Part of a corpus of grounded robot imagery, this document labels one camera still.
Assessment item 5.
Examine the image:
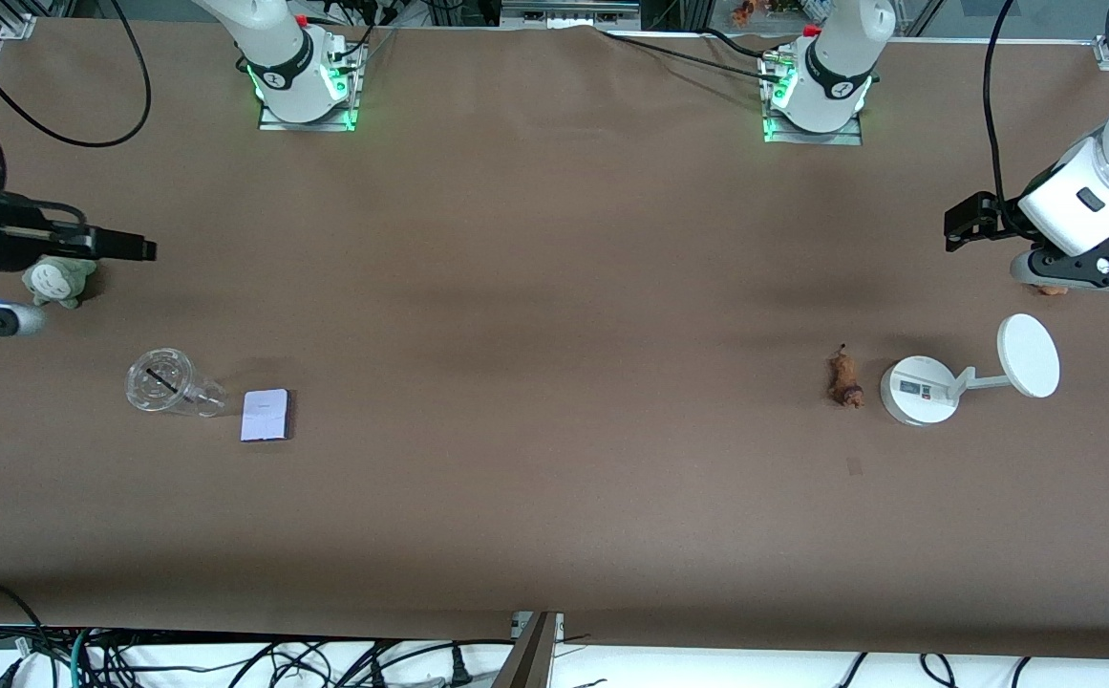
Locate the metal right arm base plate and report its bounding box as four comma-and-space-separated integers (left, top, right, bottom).
258, 38, 361, 133

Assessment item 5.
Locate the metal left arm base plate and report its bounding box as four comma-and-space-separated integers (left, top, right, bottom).
761, 48, 864, 147

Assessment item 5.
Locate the grey plush toy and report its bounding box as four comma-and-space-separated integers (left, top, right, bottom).
22, 254, 98, 310

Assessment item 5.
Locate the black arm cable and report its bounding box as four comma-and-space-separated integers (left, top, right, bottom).
982, 0, 1033, 209
0, 0, 153, 192

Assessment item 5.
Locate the metal table leg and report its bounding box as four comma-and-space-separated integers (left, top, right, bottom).
490, 612, 566, 688

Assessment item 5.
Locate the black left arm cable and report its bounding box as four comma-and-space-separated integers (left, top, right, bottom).
982, 0, 1033, 209

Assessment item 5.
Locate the brown paper table cover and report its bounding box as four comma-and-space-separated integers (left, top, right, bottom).
0, 19, 1109, 662

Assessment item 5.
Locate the aluminium frame bar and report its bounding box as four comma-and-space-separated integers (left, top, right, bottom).
501, 0, 643, 29

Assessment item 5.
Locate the brown lion statue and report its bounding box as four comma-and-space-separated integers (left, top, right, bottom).
827, 343, 866, 410

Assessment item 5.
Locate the thin black power cable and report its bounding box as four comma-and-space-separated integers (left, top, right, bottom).
595, 27, 789, 87

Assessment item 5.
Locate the clear plastic cup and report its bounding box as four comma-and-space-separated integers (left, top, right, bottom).
124, 348, 228, 419

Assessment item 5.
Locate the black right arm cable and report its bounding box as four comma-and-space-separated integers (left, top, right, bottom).
0, 0, 153, 192

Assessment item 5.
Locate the white desk lamp with disc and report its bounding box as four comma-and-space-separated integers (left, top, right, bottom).
879, 313, 1061, 427

